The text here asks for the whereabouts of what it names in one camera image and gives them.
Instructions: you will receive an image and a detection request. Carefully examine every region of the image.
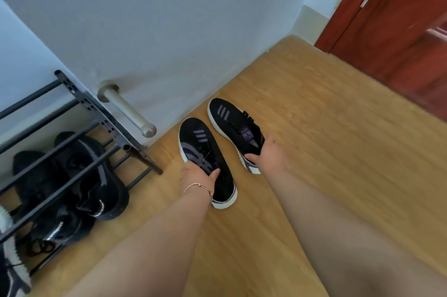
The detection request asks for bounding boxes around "person's right hand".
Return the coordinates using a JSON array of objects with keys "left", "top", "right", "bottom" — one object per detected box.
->
[{"left": 244, "top": 132, "right": 289, "bottom": 177}]

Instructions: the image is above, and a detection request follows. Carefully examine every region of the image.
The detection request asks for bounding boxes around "black metal shoe rack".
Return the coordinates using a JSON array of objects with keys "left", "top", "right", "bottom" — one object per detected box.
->
[{"left": 0, "top": 69, "right": 164, "bottom": 277}]

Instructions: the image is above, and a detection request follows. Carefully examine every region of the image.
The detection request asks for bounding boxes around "silver metal door stopper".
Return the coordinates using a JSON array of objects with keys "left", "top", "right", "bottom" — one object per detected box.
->
[{"left": 97, "top": 80, "right": 157, "bottom": 139}]

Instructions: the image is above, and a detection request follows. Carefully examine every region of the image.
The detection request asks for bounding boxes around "person's left hand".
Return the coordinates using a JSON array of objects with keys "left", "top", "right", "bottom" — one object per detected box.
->
[{"left": 181, "top": 162, "right": 221, "bottom": 195}]

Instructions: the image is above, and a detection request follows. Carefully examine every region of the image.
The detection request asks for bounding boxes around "black striped sneaker white sole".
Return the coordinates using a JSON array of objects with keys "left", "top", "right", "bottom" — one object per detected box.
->
[
  {"left": 178, "top": 117, "right": 239, "bottom": 211},
  {"left": 207, "top": 97, "right": 266, "bottom": 175}
]

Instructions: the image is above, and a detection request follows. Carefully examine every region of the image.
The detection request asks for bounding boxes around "person's left forearm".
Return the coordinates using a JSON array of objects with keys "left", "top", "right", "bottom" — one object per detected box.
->
[{"left": 64, "top": 186, "right": 214, "bottom": 297}]

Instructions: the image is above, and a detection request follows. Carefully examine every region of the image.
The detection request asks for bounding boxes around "black knit sock sneaker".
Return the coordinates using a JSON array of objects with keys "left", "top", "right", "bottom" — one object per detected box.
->
[
  {"left": 13, "top": 151, "right": 97, "bottom": 247},
  {"left": 53, "top": 131, "right": 130, "bottom": 221}
]

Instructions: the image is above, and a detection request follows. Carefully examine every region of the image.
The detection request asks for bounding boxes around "red-brown wooden door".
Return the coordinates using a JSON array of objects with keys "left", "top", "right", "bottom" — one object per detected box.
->
[{"left": 314, "top": 0, "right": 447, "bottom": 123}]

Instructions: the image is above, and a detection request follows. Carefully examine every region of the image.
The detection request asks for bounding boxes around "black and white shoe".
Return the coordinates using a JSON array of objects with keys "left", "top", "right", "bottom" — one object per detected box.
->
[{"left": 0, "top": 205, "right": 33, "bottom": 297}]

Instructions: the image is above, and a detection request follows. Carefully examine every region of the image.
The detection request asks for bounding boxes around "person's right forearm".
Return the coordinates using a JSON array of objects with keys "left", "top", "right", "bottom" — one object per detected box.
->
[{"left": 260, "top": 167, "right": 447, "bottom": 297}]

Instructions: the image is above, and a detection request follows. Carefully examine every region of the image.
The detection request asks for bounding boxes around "thin gold bracelet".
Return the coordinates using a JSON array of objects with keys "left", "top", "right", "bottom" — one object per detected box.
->
[{"left": 184, "top": 183, "right": 214, "bottom": 208}]

